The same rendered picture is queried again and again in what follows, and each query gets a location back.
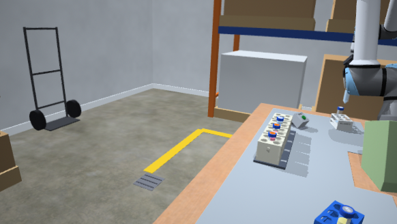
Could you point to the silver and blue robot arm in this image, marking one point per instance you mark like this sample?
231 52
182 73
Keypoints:
364 77

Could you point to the light grey tube rack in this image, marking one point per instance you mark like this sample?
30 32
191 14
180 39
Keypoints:
342 124

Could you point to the grey flat mat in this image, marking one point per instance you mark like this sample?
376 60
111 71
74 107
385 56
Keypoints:
317 173

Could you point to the blue tube rack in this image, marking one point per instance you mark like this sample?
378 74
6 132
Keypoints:
333 214

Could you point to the grey sloped desk with green button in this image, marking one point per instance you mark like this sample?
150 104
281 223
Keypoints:
299 121

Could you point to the white bucket adapter with holes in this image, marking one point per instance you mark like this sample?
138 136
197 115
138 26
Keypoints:
282 132
287 118
285 125
269 151

